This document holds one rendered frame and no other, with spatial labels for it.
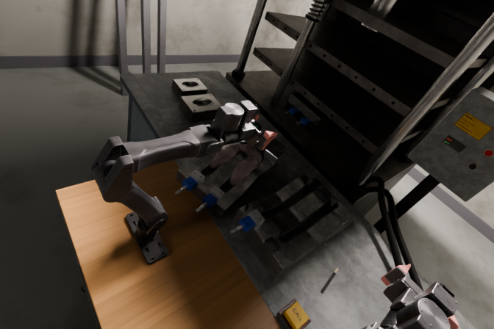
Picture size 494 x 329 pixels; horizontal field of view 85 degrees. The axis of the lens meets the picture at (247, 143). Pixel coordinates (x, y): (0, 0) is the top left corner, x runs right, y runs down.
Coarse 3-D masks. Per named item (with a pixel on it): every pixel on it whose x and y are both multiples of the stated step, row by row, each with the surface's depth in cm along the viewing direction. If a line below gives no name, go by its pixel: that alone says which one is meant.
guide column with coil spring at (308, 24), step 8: (320, 0) 142; (312, 8) 146; (312, 16) 147; (304, 24) 152; (312, 24) 150; (304, 32) 153; (304, 40) 156; (296, 48) 159; (296, 56) 161; (288, 64) 166; (296, 64) 166; (288, 72) 168; (280, 80) 174; (288, 80) 172; (280, 88) 176; (280, 96) 179; (272, 104) 184
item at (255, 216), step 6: (252, 216) 97; (258, 216) 98; (240, 222) 96; (246, 222) 96; (252, 222) 97; (258, 222) 96; (234, 228) 94; (240, 228) 95; (246, 228) 94; (252, 228) 98
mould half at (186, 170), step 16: (272, 144) 134; (208, 160) 118; (240, 160) 120; (272, 160) 129; (176, 176) 113; (208, 176) 113; (224, 176) 115; (256, 176) 116; (192, 192) 111; (208, 192) 107; (240, 192) 111; (224, 208) 103
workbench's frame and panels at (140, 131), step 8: (120, 80) 160; (128, 88) 151; (136, 104) 146; (128, 112) 176; (136, 112) 165; (128, 120) 180; (136, 120) 168; (144, 120) 156; (128, 128) 183; (136, 128) 171; (144, 128) 159; (152, 128) 135; (128, 136) 187; (136, 136) 174; (144, 136) 162; (152, 136) 151
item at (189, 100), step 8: (184, 96) 149; (192, 96) 151; (200, 96) 154; (208, 96) 156; (184, 104) 146; (192, 104) 145; (200, 104) 152; (208, 104) 154; (216, 104) 153; (184, 112) 148; (192, 112) 141; (200, 112) 143; (208, 112) 147; (216, 112) 151; (192, 120) 144; (200, 120) 148
